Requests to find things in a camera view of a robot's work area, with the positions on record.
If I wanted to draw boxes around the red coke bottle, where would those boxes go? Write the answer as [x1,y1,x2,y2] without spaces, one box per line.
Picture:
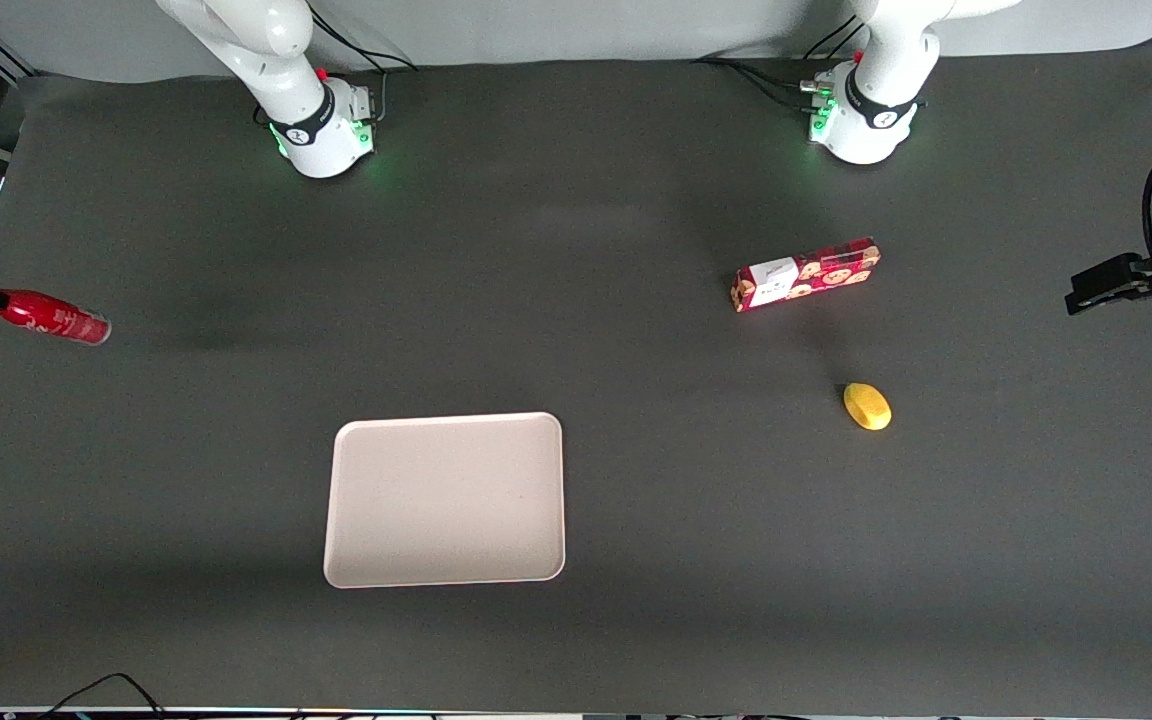
[0,289,113,347]

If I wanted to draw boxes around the white rectangular tray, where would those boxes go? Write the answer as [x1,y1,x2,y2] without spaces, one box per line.
[323,411,567,589]

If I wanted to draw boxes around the yellow lemon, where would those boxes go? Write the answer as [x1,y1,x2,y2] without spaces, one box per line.
[843,382,893,432]

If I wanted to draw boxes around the red cookie box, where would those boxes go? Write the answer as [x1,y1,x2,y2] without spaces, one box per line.
[730,236,882,314]

